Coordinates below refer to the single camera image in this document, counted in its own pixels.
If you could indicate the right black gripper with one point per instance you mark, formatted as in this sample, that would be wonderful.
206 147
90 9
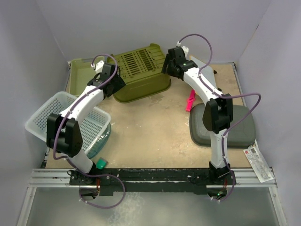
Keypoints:
168 62

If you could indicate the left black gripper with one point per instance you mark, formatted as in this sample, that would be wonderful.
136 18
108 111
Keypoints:
119 84

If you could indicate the olive green plastic tub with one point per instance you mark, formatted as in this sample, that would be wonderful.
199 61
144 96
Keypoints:
141 69

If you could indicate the light green plastic basket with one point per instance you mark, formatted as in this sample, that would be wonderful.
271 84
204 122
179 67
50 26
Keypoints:
81 73

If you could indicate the large grey plastic tub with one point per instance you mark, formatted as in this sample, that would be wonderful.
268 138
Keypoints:
241 136

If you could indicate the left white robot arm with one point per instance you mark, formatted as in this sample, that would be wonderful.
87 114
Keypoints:
63 129

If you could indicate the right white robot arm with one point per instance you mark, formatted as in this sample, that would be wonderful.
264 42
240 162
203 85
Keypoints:
218 113

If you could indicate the pink plastic clip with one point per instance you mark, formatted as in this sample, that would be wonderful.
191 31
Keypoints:
190 100

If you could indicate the white perforated plastic basket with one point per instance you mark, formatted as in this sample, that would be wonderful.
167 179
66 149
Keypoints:
91 128

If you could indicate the teal transparent basket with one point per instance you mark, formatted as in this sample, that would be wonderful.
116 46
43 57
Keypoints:
100 143

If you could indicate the teal green sponge block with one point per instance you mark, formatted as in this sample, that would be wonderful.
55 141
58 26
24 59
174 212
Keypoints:
101 164

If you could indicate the plastic bag with label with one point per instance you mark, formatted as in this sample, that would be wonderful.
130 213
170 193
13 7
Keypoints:
259 165

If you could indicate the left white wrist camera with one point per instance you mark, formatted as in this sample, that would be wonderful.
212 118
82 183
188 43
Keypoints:
98 67

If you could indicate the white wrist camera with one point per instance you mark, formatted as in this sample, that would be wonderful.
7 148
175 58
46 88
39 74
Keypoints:
98 67
185 49

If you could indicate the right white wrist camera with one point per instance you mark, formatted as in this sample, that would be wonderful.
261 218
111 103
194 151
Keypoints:
185 49

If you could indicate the white board yellow frame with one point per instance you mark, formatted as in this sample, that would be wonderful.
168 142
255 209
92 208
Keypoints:
208 72

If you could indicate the aluminium frame rail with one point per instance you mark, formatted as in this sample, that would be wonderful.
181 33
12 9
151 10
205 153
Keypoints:
50 200

